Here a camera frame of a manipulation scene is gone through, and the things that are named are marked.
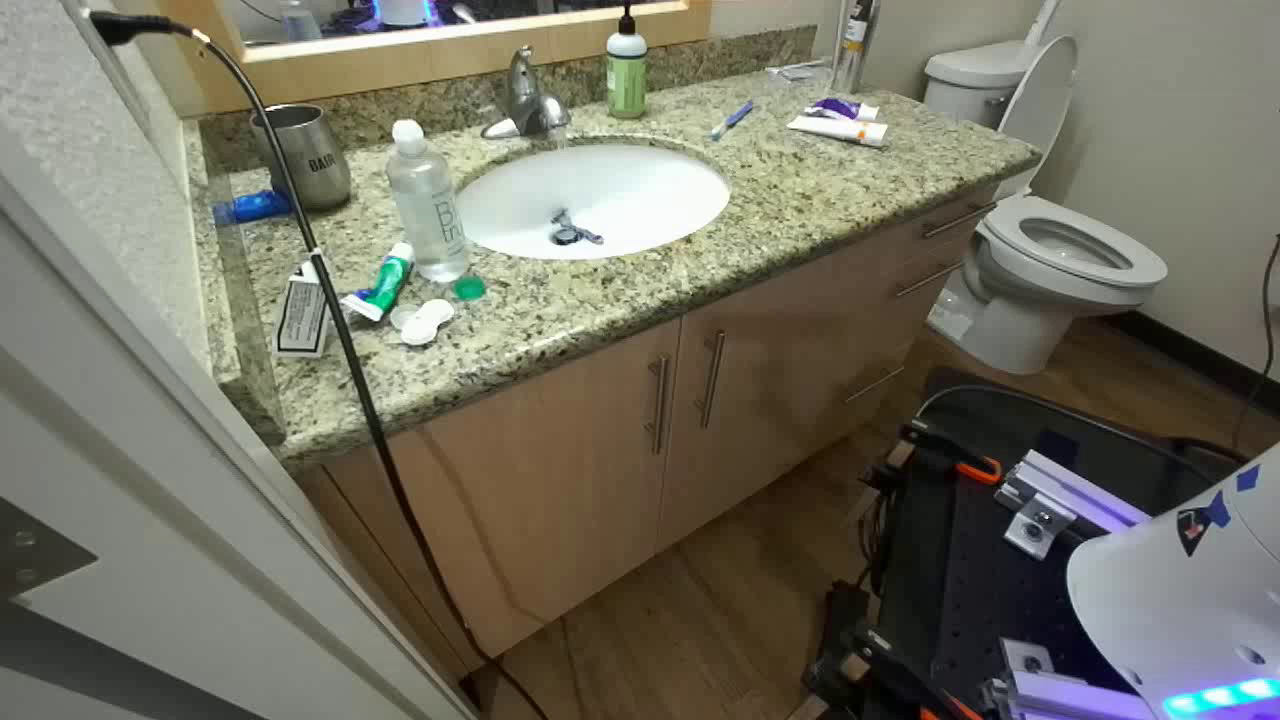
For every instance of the wooden vanity cabinet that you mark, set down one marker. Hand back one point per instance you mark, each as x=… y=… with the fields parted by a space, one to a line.
x=487 y=527

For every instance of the white door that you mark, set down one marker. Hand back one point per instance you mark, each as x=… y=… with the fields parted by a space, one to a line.
x=201 y=559

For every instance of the blue white toothbrush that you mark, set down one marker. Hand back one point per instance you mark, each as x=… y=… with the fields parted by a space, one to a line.
x=734 y=119

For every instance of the tall spray bottle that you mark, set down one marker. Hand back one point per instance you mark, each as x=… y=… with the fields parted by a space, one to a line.
x=857 y=20

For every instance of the blue object behind cup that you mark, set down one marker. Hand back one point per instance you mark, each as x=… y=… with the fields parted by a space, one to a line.
x=250 y=204

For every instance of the wood framed mirror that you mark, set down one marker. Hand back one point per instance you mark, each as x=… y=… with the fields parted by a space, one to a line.
x=317 y=70

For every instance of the white toilet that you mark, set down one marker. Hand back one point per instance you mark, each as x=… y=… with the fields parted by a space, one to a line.
x=1034 y=267

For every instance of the white toothpaste box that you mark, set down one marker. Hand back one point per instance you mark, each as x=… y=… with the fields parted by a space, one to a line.
x=841 y=121

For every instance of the white oval sink basin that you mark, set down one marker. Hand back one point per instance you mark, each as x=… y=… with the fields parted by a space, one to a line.
x=588 y=200

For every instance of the clear plastic water bottle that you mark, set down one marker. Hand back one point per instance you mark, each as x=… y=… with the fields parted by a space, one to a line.
x=426 y=204

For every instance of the green white toothpaste tube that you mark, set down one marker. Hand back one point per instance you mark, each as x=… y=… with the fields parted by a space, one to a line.
x=388 y=280

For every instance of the green bottle cap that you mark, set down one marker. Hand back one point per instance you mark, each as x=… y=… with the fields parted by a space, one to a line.
x=469 y=289

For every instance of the black robot cart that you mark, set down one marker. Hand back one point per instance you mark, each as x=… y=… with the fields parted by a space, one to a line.
x=948 y=615

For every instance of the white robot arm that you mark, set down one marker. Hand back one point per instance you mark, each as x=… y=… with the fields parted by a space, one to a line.
x=1188 y=607

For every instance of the gray metal cup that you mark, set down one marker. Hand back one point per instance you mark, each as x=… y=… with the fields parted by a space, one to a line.
x=304 y=155

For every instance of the small gray white box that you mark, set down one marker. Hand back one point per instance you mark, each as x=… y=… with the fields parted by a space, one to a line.
x=302 y=324

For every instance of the chrome sink faucet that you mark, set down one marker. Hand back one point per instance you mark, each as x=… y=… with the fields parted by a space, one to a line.
x=531 y=110

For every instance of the green soap pump bottle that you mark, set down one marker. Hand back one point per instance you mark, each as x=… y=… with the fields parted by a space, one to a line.
x=624 y=78

